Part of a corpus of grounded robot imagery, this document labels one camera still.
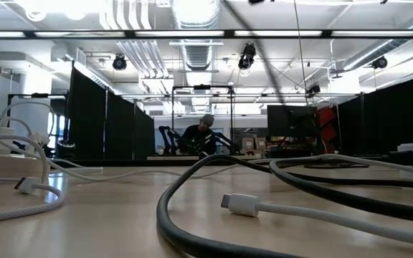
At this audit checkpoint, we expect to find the black round pot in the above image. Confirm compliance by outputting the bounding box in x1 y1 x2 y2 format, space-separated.
55 140 77 161

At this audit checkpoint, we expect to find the red cabinet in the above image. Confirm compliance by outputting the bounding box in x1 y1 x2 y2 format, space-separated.
317 105 339 156

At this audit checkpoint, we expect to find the person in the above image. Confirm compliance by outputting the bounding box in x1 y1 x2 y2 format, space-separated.
177 113 218 156

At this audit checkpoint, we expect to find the black shelf frame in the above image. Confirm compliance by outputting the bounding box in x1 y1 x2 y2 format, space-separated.
6 92 70 158

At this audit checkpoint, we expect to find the black overhead rig beam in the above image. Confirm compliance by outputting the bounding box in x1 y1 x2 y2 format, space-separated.
0 29 413 40

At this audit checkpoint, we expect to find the black aluminium table frame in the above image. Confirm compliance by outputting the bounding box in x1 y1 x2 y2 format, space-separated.
54 156 413 168

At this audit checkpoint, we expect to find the distant black rig frame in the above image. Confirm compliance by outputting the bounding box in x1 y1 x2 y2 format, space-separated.
171 85 235 156

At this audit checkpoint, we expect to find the white braided USB cable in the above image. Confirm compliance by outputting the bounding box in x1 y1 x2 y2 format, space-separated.
0 134 66 225

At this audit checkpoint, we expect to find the long white power strip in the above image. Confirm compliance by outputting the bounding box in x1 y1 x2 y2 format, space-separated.
0 152 52 179

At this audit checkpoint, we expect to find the black curtain divider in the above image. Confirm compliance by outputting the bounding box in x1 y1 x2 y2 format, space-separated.
337 70 413 159
66 66 156 163

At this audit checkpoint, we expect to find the silver ventilation duct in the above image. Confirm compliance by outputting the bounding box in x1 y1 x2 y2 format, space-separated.
169 0 222 72

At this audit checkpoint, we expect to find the black monitor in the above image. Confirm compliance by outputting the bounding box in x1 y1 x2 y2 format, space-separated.
266 104 319 139

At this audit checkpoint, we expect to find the thin white charger cable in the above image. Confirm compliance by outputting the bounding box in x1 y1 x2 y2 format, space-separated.
0 101 57 151

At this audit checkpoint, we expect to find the white smooth USB cable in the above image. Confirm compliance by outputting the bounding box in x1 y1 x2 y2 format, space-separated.
0 139 413 248

